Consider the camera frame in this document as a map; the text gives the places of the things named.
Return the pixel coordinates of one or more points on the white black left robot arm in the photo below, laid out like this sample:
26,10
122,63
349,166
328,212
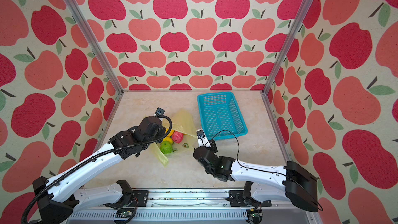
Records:
60,196

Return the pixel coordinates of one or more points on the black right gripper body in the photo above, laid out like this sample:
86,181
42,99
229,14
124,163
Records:
210,152

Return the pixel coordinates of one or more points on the aluminium corner post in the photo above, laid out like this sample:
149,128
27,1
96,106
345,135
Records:
296,24
94,45

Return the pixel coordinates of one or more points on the pink toy fruit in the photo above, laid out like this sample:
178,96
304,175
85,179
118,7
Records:
177,137

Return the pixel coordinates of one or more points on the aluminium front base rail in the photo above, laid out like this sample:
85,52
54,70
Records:
194,206

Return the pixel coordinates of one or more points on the orange toy fruit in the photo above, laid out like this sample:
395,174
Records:
170,133

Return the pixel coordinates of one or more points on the teal plastic mesh basket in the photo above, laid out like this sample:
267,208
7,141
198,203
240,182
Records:
220,116

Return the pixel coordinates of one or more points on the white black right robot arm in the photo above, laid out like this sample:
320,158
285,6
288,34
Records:
282,183

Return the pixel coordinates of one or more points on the aluminium right rear corner post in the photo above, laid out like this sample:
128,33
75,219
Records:
296,24

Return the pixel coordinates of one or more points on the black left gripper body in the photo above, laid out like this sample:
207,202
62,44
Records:
161,131

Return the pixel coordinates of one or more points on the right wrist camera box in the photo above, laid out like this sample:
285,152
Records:
202,139

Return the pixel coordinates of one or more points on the aluminium left rear corner post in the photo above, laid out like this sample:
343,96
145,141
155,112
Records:
94,45

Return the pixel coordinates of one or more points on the green toy fruit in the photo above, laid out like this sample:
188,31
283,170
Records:
166,147

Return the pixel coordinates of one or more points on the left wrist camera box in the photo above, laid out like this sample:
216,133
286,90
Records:
159,112

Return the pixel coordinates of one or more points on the yellow toy lemon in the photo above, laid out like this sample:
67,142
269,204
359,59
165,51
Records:
168,139

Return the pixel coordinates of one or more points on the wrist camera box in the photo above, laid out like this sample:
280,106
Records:
159,112
202,139

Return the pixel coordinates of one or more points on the yellow translucent plastic bag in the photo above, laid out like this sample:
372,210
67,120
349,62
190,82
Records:
183,122

